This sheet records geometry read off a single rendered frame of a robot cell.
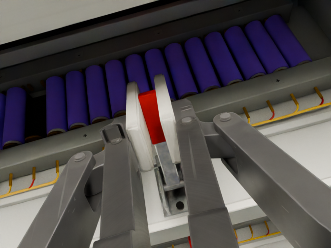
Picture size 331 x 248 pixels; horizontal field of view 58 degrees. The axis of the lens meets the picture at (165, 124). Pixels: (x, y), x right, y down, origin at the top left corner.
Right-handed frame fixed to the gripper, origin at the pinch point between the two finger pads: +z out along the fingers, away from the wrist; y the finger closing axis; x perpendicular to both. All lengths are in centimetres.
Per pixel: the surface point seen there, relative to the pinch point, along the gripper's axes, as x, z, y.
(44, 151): -2.6, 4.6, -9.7
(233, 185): -7.7, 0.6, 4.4
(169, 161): -3.7, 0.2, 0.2
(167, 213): -7.9, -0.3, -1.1
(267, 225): -23.6, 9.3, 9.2
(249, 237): -25.0, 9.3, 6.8
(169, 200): -7.4, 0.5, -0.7
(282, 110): -5.1, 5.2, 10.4
